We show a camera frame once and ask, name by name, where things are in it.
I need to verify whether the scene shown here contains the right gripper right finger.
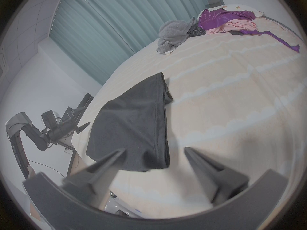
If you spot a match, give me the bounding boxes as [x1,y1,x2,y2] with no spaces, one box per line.
[183,147,250,204]

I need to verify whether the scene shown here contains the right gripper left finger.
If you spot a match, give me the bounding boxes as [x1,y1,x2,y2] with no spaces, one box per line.
[63,148,127,196]

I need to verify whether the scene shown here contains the black T-shirt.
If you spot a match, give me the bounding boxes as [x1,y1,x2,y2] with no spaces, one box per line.
[86,72,173,172]

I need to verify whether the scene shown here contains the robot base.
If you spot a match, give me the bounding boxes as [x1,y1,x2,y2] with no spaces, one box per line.
[104,191,144,219]

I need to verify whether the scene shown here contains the bed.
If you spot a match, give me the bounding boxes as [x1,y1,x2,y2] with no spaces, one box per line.
[68,0,307,219]

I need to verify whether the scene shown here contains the black chest of drawers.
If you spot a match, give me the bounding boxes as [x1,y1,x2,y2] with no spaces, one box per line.
[78,93,94,110]

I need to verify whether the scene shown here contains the blue-green curtain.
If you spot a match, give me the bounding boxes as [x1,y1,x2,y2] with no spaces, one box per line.
[70,0,214,54]
[49,0,135,87]

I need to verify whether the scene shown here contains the ceiling air vent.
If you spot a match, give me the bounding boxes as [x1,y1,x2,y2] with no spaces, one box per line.
[0,47,10,77]

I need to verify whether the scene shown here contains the grey garment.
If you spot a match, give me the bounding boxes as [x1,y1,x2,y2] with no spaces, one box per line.
[156,18,196,55]

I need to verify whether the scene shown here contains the black shiny garment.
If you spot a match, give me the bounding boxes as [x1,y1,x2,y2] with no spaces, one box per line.
[188,25,207,37]

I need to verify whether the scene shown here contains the pink garment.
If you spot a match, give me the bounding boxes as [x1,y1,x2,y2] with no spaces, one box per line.
[206,19,257,35]

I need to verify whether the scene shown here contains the purple satin garment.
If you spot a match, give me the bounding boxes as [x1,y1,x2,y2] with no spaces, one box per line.
[198,9,300,54]

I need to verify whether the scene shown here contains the white printed pillow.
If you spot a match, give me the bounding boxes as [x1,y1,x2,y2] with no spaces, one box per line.
[200,4,264,17]

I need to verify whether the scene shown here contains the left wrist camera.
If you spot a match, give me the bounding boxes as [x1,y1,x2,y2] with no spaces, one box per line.
[41,110,57,129]

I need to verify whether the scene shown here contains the black cable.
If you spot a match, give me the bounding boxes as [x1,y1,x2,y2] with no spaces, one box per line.
[27,160,67,177]

